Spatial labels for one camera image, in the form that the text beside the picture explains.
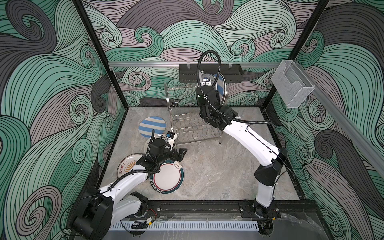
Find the aluminium wall rail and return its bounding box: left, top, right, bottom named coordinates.
left=109, top=61, right=280, bottom=68
left=299, top=65, right=384, bottom=177

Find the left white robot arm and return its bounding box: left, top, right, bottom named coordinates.
left=69, top=139, right=188, bottom=240

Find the orange sun plate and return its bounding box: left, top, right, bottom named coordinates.
left=117, top=153, right=145, bottom=178

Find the white slotted cable duct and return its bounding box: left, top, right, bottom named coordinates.
left=109, top=220, right=259, bottom=232

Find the right black corrugated cable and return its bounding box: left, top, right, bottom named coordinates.
left=196, top=50, right=273, bottom=125

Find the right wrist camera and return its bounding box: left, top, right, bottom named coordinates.
left=200, top=72, right=215, bottom=87

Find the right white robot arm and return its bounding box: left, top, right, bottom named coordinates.
left=196, top=86, right=288, bottom=210

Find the clear acrylic wall box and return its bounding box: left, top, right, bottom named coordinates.
left=271, top=60, right=315, bottom=109

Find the steel wire dish rack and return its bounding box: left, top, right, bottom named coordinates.
left=165, top=84, right=222, bottom=146

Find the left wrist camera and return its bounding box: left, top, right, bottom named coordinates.
left=166, top=131, right=177, bottom=150

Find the black perforated wall shelf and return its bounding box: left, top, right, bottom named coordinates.
left=179, top=64, right=244, bottom=84

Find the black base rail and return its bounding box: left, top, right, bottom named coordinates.
left=147, top=200, right=319, bottom=216

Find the aluminium wall rail right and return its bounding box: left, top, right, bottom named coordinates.
left=299, top=65, right=384, bottom=177

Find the blue striped plate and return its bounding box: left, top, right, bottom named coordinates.
left=138, top=116, right=167, bottom=138
left=216, top=74, right=227, bottom=105

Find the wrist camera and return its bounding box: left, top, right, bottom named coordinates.
left=166, top=131, right=177, bottom=150
left=200, top=72, right=215, bottom=87

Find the green rimmed white plate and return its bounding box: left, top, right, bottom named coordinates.
left=150, top=160, right=185, bottom=194

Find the aluminium wall rail back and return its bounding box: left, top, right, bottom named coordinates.
left=109, top=61, right=280, bottom=68

